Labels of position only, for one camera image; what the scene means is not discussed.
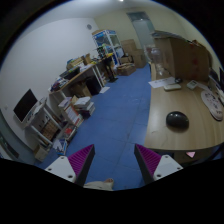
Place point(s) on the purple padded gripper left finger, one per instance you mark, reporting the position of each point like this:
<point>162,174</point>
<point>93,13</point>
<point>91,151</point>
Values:
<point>75,167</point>

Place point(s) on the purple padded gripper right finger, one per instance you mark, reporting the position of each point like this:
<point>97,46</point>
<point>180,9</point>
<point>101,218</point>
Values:
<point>154,166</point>

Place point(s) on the black computer mouse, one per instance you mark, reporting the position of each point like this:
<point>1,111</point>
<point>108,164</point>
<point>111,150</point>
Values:
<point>177,119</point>

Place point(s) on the patterned oval mouse pad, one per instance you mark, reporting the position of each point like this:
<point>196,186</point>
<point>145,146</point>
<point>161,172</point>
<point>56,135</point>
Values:
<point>213,104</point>

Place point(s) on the person's foot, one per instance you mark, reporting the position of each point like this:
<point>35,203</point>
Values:
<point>101,185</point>

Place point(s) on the white metal shelf rack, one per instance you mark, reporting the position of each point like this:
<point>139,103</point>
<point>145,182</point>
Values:
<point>45,127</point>

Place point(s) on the stack of books and papers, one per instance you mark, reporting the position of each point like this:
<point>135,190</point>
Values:
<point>75,110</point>

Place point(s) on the black monitor on shelf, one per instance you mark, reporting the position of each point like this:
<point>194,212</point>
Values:
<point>26,103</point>

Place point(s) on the white remote control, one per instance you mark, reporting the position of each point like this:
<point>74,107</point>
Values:
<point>172,87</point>

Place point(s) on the white paper sheet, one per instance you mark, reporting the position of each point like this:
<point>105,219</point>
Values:
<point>162,82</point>

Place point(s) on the wooden desk with clutter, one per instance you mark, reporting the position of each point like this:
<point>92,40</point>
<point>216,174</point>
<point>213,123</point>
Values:
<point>82,76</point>

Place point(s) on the white small device box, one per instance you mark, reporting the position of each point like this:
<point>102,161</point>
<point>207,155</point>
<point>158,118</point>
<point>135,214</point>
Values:
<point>192,84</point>

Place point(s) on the open cardboard box on floor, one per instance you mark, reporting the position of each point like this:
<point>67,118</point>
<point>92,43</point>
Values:
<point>126,69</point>

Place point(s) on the large cardboard box on table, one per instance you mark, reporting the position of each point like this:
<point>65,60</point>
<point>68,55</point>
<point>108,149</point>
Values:
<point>182,58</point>

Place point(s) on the stacked cardboard boxes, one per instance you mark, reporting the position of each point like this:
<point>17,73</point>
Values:
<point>136,54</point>

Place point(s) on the blue glass display cabinet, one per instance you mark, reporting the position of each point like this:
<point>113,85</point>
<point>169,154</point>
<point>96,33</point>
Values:
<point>111,43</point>

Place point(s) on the grey door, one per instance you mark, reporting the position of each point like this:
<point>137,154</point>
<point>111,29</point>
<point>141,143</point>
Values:
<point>143,27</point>

